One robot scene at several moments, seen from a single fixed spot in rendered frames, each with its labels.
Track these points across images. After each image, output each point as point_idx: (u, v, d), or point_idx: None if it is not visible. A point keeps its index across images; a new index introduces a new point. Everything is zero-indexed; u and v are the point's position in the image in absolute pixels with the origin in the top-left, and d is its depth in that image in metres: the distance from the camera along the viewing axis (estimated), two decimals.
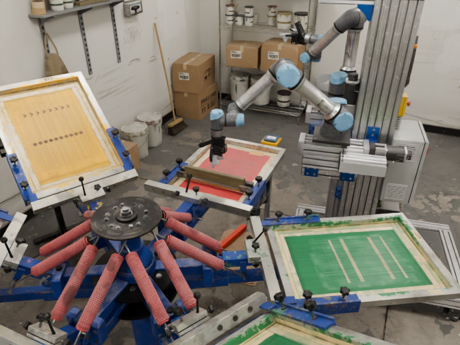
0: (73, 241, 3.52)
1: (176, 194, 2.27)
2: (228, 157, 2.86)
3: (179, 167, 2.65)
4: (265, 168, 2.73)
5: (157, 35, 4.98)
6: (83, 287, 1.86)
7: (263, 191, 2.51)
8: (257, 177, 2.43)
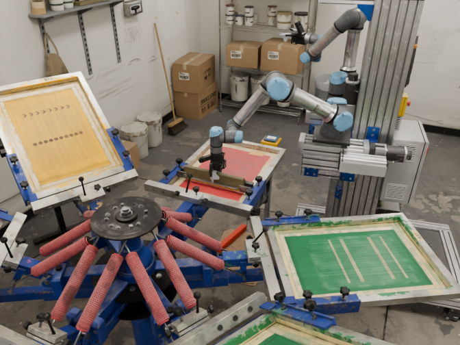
0: (73, 241, 3.52)
1: (176, 194, 2.27)
2: (228, 157, 2.86)
3: (179, 167, 2.65)
4: (265, 168, 2.73)
5: (157, 35, 4.98)
6: (83, 287, 1.86)
7: (263, 191, 2.51)
8: (257, 177, 2.43)
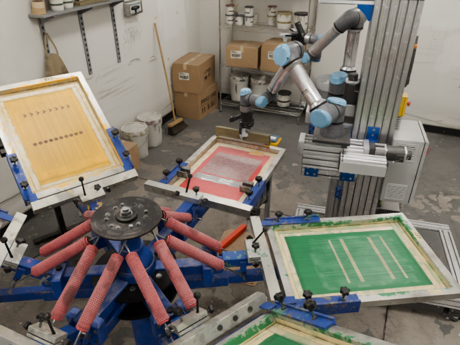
0: (73, 241, 3.52)
1: (176, 194, 2.27)
2: None
3: (179, 167, 2.65)
4: (265, 168, 2.73)
5: (157, 35, 4.98)
6: (83, 287, 1.86)
7: (263, 191, 2.51)
8: (257, 177, 2.43)
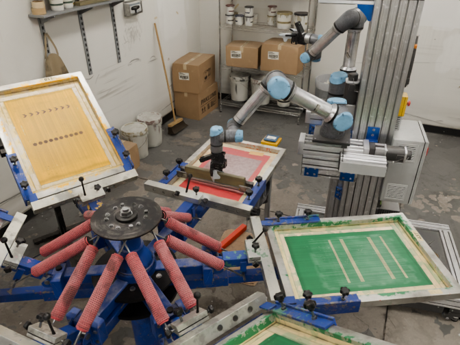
0: (73, 241, 3.52)
1: (176, 194, 2.27)
2: None
3: (179, 167, 2.65)
4: (265, 168, 2.73)
5: (157, 35, 4.98)
6: (83, 287, 1.86)
7: (263, 191, 2.51)
8: (257, 177, 2.43)
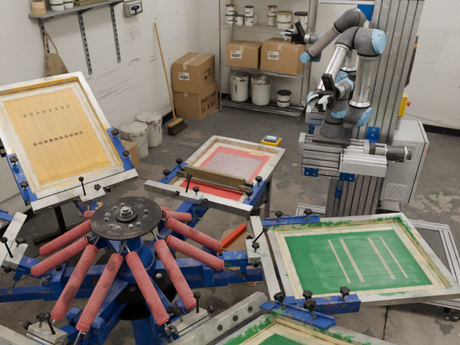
0: (73, 241, 3.52)
1: (176, 194, 2.27)
2: None
3: (179, 167, 2.65)
4: (265, 168, 2.73)
5: (157, 35, 4.98)
6: (83, 287, 1.86)
7: (263, 191, 2.51)
8: (257, 177, 2.43)
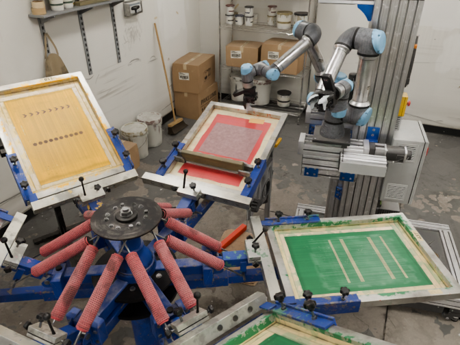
0: (73, 241, 3.52)
1: (174, 190, 2.24)
2: None
3: (176, 150, 2.56)
4: (266, 141, 2.60)
5: (157, 35, 4.98)
6: (83, 287, 1.86)
7: (264, 170, 2.43)
8: (256, 160, 2.33)
